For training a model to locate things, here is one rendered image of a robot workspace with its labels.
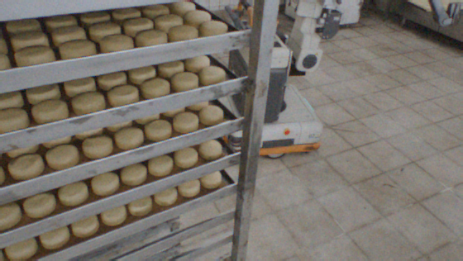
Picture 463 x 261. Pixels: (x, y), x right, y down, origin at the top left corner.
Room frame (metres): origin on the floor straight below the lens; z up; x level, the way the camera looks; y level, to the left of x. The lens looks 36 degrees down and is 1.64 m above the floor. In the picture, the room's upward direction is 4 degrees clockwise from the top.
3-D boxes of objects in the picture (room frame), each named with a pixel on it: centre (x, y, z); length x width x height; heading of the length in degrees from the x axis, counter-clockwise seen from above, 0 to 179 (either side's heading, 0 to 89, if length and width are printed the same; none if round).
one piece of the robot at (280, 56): (2.25, -0.13, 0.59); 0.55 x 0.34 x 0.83; 16
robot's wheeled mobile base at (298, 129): (2.27, -0.21, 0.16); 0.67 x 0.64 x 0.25; 106
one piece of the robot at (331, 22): (2.35, -0.50, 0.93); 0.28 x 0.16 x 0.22; 16
